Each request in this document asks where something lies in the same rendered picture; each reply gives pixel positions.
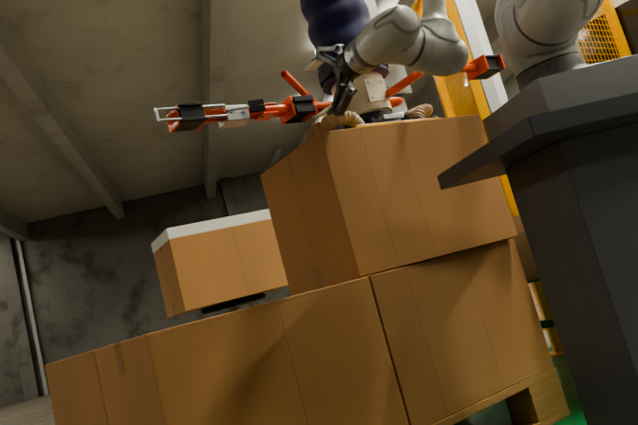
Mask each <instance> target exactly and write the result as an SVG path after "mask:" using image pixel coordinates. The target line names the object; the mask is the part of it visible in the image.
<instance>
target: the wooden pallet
mask: <svg viewBox="0 0 638 425"><path fill-rule="evenodd" d="M503 399H506V403H507V406H508V409H509V412H510V416H511V419H512V421H513V423H511V424H509V425H552V424H554V423H555V422H556V421H558V420H560V419H562V418H563V417H565V416H568V415H569V414H570V410H569V407H568V404H567V401H566V399H565V396H564V392H563V389H562V386H561V383H560V381H559V376H558V374H557V371H556V368H555V366H553V367H551V368H549V369H546V370H544V371H542V372H540V373H538V374H536V375H534V376H532V377H530V378H528V379H525V380H523V381H521V382H519V383H517V384H515V385H513V386H511V387H509V388H507V389H505V390H503V391H501V392H498V393H496V394H494V395H492V396H490V397H488V398H486V399H484V400H482V401H480V402H478V403H476V404H473V405H471V406H469V407H467V408H465V409H463V410H461V411H459V412H457V413H455V414H453V415H451V416H448V417H446V418H444V419H442V420H440V421H438V422H436V423H434V424H432V425H453V424H455V423H457V422H459V421H461V420H463V419H465V418H467V417H469V416H472V415H474V414H476V413H478V412H480V411H482V410H484V409H486V408H488V407H490V406H492V405H494V404H496V403H498V402H500V401H502V400H503Z"/></svg>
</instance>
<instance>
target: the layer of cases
mask: <svg viewBox="0 0 638 425"><path fill-rule="evenodd" d="M553 366H554V364H553V361H552V358H551V354H550V351H549V348H548V345H547V343H546V340H545V337H544V333H543V330H542V327H541V324H540V321H539V319H538V316H537V312H536V309H535V304H534V301H533V298H532V295H531V291H530V289H529V286H528V283H527V280H526V277H525V274H524V271H523V267H522V265H521V262H520V259H519V256H518V253H517V250H516V244H515V241H514V239H513V238H511V239H507V240H504V241H500V242H496V243H493V244H489V245H486V246H482V247H478V248H474V249H468V250H465V251H461V252H457V253H453V254H449V255H445V256H443V257H439V258H435V259H431V260H427V261H424V262H420V263H417V264H413V265H409V266H405V267H402V268H395V269H392V270H388V271H385V272H381V273H377V274H373V275H369V276H366V277H363V278H359V279H355V280H351V281H347V282H343V283H341V284H337V285H333V286H326V287H323V288H319V289H315V290H312V291H308V292H304V293H301V294H297V295H293V296H290V297H286V298H283V299H279V300H275V301H271V302H267V303H264V304H261V305H254V306H250V307H246V308H242V309H239V310H236V311H232V312H228V313H224V314H221V315H217V316H214V317H210V318H206V319H202V320H199V321H195V322H191V323H185V324H181V325H178V326H174V327H170V328H166V329H162V330H160V331H156V332H152V333H148V334H145V335H141V336H138V337H136V338H133V339H129V340H126V341H123V342H117V343H114V344H111V345H108V346H105V347H102V348H99V349H95V350H92V351H89V352H86V353H83V354H80V355H77V356H74V357H70V358H67V359H64V360H58V361H55V362H53V363H49V364H46V365H45V369H46V374H47V384H48V389H49V394H50V399H51V404H52V410H53V414H54V419H55V425H432V424H434V423H436V422H438V421H440V420H442V419H444V418H446V417H448V416H451V415H453V414H455V413H457V412H459V411H461V410H463V409H465V408H467V407H469V406H471V405H473V404H476V403H478V402H480V401H482V400H484V399H486V398H488V397H490V396H492V395H494V394H496V393H498V392H501V391H503V390H505V389H507V388H509V387H511V386H513V385H515V384H517V383H519V382H521V381H523V380H525V379H528V378H530V377H532V376H534V375H536V374H538V373H540V372H542V371H544V370H546V369H549V368H551V367H553Z"/></svg>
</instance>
